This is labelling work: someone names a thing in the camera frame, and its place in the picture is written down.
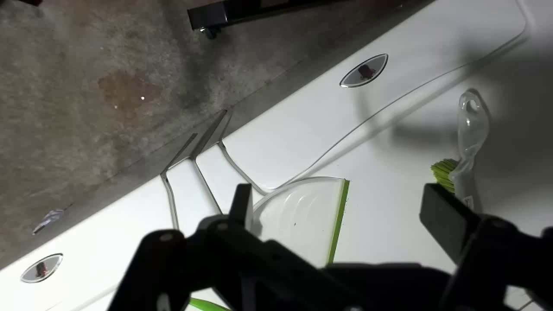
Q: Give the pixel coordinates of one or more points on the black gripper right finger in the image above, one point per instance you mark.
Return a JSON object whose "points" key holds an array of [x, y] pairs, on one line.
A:
{"points": [[449, 221]]}

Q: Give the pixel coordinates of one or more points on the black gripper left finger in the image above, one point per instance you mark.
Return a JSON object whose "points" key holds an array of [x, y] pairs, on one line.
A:
{"points": [[240, 202]]}

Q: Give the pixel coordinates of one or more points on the white washer with round dial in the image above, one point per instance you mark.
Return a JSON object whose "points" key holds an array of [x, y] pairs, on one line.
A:
{"points": [[460, 40]]}

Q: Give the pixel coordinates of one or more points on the black metal frame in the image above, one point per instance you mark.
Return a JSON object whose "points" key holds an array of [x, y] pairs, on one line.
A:
{"points": [[207, 14]]}

